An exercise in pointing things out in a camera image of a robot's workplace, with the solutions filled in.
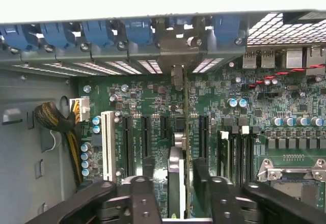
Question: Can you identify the sleeved yellow power cable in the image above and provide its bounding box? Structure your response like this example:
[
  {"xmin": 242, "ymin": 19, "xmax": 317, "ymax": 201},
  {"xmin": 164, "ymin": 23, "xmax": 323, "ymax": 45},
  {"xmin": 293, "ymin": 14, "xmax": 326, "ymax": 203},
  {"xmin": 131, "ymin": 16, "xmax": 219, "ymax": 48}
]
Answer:
[{"xmin": 34, "ymin": 101, "xmax": 85, "ymax": 186}]

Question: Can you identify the green Dell motherboard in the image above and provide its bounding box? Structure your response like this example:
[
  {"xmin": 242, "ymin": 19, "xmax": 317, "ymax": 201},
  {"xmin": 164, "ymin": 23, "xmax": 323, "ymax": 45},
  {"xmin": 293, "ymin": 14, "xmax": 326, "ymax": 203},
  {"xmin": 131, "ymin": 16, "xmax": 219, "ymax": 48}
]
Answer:
[{"xmin": 77, "ymin": 45, "xmax": 326, "ymax": 219}]

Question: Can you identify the short black expansion slot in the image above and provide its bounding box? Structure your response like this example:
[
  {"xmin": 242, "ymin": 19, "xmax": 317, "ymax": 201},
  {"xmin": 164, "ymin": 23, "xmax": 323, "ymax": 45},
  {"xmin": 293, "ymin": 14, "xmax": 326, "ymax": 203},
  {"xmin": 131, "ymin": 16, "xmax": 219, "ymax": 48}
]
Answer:
[{"xmin": 160, "ymin": 116, "xmax": 169, "ymax": 139}]

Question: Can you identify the silver port block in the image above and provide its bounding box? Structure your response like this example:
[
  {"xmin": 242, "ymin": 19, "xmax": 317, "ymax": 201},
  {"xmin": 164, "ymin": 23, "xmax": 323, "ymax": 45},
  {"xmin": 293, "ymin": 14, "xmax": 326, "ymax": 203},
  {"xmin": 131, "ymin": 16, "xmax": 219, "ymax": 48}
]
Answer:
[
  {"xmin": 306, "ymin": 46, "xmax": 326, "ymax": 76},
  {"xmin": 286, "ymin": 48, "xmax": 304, "ymax": 69}
]

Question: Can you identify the blue slot clip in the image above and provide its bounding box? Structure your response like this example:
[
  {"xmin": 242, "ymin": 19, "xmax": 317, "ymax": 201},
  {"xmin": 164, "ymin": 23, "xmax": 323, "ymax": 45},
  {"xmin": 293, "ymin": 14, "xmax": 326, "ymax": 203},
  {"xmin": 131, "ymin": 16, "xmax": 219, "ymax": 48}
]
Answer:
[
  {"xmin": 212, "ymin": 15, "xmax": 241, "ymax": 45},
  {"xmin": 0, "ymin": 24, "xmax": 28, "ymax": 51},
  {"xmin": 81, "ymin": 20, "xmax": 114, "ymax": 48},
  {"xmin": 40, "ymin": 22, "xmax": 68, "ymax": 49},
  {"xmin": 124, "ymin": 19, "xmax": 154, "ymax": 46},
  {"xmin": 165, "ymin": 16, "xmax": 193, "ymax": 31}
]

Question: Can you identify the white PCI slot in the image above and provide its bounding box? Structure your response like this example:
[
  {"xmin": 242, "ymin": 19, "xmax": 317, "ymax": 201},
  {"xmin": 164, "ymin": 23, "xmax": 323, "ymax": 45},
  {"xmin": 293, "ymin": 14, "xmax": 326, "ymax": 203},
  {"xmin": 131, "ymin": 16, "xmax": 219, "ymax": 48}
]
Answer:
[{"xmin": 101, "ymin": 110, "xmax": 117, "ymax": 181}]

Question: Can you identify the white power connector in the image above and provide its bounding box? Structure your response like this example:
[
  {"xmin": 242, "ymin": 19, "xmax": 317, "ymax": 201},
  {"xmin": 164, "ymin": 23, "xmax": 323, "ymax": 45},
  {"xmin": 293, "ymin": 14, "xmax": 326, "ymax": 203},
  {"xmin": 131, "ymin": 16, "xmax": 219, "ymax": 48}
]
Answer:
[{"xmin": 69, "ymin": 97, "xmax": 91, "ymax": 123}]

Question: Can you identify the silver USB port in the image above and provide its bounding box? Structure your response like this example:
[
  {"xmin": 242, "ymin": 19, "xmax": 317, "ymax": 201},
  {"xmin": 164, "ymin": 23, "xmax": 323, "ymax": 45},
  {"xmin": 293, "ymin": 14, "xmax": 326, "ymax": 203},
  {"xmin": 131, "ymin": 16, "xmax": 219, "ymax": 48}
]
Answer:
[
  {"xmin": 243, "ymin": 50, "xmax": 258, "ymax": 69},
  {"xmin": 261, "ymin": 50, "xmax": 276, "ymax": 69}
]

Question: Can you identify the CPU socket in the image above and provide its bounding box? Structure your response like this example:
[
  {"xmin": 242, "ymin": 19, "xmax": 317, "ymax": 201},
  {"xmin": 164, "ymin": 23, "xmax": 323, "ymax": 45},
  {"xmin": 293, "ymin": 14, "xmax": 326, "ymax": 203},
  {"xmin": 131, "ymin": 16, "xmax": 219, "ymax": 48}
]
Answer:
[{"xmin": 257, "ymin": 157, "xmax": 326, "ymax": 209}]

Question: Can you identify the red black twisted wire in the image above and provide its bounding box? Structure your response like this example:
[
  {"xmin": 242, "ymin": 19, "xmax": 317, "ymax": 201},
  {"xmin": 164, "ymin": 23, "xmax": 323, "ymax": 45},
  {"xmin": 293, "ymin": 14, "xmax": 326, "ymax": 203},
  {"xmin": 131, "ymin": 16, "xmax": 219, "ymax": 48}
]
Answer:
[{"xmin": 248, "ymin": 65, "xmax": 326, "ymax": 89}]

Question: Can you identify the perforated black slot cover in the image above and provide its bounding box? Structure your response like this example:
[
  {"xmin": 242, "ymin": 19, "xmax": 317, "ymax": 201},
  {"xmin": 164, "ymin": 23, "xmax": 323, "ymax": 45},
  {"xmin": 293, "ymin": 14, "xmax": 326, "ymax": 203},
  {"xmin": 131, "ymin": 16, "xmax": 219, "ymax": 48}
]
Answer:
[
  {"xmin": 191, "ymin": 43, "xmax": 247, "ymax": 74},
  {"xmin": 55, "ymin": 49, "xmax": 123, "ymax": 76},
  {"xmin": 127, "ymin": 47, "xmax": 165, "ymax": 75},
  {"xmin": 20, "ymin": 50, "xmax": 102, "ymax": 76},
  {"xmin": 0, "ymin": 53, "xmax": 77, "ymax": 77},
  {"xmin": 90, "ymin": 48, "xmax": 143, "ymax": 76}
]

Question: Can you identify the long black expansion slot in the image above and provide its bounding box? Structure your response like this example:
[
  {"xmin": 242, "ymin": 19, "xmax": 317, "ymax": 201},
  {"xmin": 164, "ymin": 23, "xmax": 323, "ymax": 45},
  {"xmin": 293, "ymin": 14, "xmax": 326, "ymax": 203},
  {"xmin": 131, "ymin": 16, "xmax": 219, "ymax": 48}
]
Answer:
[
  {"xmin": 200, "ymin": 114, "xmax": 210, "ymax": 160},
  {"xmin": 123, "ymin": 116, "xmax": 133, "ymax": 178},
  {"xmin": 141, "ymin": 116, "xmax": 151, "ymax": 158}
]

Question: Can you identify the black open PC case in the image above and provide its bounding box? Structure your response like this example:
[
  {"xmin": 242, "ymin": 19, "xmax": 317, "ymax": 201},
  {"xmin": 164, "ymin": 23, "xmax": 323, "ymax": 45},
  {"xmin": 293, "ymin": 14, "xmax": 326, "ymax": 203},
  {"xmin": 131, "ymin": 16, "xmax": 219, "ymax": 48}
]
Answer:
[{"xmin": 0, "ymin": 9, "xmax": 326, "ymax": 224}]

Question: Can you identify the black RAM slot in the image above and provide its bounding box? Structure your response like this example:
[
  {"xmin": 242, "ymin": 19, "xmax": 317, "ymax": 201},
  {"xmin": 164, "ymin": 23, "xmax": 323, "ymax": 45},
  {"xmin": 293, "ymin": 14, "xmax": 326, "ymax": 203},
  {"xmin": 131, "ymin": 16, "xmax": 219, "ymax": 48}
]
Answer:
[
  {"xmin": 249, "ymin": 126, "xmax": 257, "ymax": 184},
  {"xmin": 232, "ymin": 126, "xmax": 240, "ymax": 186},
  {"xmin": 240, "ymin": 126, "xmax": 249, "ymax": 186}
]

